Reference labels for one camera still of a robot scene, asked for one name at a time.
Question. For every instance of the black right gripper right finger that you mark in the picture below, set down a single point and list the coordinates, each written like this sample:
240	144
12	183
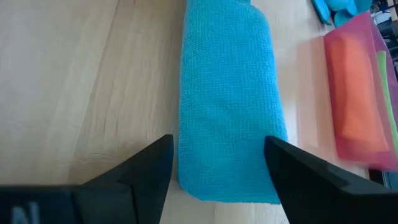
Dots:
326	202

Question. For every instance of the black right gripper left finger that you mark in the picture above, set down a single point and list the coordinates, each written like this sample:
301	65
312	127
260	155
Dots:
93	205

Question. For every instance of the yellow microfiber towel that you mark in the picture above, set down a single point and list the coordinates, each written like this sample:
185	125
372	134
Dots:
354	93

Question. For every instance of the red plastic basket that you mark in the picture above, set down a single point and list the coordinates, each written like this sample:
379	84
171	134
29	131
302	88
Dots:
331	77

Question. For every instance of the green microfiber towel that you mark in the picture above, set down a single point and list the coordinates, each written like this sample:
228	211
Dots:
384	71

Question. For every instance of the large teal microfiber towel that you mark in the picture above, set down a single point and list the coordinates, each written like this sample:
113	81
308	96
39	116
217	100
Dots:
230	93

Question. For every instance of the small teal microfiber towel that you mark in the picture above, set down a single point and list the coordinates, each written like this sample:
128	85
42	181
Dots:
339	7

